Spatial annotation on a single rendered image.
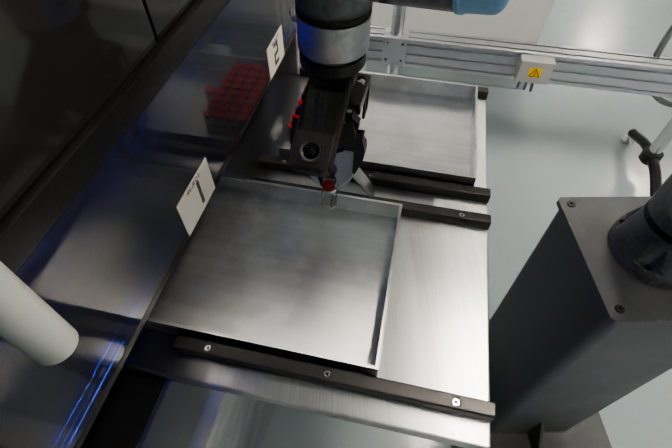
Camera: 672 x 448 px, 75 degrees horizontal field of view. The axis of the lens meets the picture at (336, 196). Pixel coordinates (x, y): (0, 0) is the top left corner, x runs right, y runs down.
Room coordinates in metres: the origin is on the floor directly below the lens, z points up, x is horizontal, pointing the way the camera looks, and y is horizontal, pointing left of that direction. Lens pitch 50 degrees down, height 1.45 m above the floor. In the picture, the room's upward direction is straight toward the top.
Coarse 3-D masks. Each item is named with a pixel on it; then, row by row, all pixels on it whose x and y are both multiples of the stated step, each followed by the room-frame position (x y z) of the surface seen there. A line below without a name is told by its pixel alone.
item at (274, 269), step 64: (256, 192) 0.48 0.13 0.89; (320, 192) 0.46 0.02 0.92; (192, 256) 0.36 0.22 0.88; (256, 256) 0.36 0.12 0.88; (320, 256) 0.36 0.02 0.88; (384, 256) 0.36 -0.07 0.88; (192, 320) 0.26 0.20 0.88; (256, 320) 0.26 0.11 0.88; (320, 320) 0.26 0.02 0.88; (384, 320) 0.24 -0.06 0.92
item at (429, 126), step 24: (360, 72) 0.79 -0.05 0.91; (384, 96) 0.75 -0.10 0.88; (408, 96) 0.75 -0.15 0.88; (432, 96) 0.75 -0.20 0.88; (456, 96) 0.75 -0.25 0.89; (360, 120) 0.67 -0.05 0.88; (384, 120) 0.67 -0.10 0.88; (408, 120) 0.67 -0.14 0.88; (432, 120) 0.67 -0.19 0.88; (456, 120) 0.67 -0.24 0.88; (288, 144) 0.60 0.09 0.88; (384, 144) 0.60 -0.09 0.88; (408, 144) 0.60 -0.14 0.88; (432, 144) 0.60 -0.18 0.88; (456, 144) 0.60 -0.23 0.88; (360, 168) 0.53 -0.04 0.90; (384, 168) 0.52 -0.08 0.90; (408, 168) 0.51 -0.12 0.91; (432, 168) 0.54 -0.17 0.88; (456, 168) 0.54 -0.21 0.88
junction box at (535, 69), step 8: (520, 56) 1.45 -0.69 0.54; (528, 56) 1.44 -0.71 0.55; (536, 56) 1.44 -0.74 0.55; (544, 56) 1.44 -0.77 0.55; (520, 64) 1.41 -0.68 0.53; (528, 64) 1.41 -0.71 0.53; (536, 64) 1.40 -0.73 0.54; (544, 64) 1.39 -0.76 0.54; (552, 64) 1.39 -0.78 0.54; (520, 72) 1.41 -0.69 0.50; (528, 72) 1.40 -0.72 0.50; (536, 72) 1.40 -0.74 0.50; (544, 72) 1.39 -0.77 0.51; (520, 80) 1.41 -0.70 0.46; (528, 80) 1.40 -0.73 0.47; (536, 80) 1.40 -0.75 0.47; (544, 80) 1.39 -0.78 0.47
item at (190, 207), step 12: (204, 168) 0.39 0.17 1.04; (192, 180) 0.36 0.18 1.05; (204, 180) 0.38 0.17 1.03; (192, 192) 0.35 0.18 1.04; (204, 192) 0.38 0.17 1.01; (180, 204) 0.33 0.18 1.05; (192, 204) 0.34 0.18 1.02; (204, 204) 0.37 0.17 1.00; (180, 216) 0.32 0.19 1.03; (192, 216) 0.34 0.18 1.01; (192, 228) 0.33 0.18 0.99
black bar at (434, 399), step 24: (216, 360) 0.20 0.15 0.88; (240, 360) 0.20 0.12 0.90; (264, 360) 0.20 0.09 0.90; (288, 360) 0.20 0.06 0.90; (336, 384) 0.17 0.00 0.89; (360, 384) 0.17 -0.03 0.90; (384, 384) 0.17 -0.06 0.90; (408, 384) 0.17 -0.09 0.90; (432, 408) 0.14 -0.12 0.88; (456, 408) 0.14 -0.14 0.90; (480, 408) 0.14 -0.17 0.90
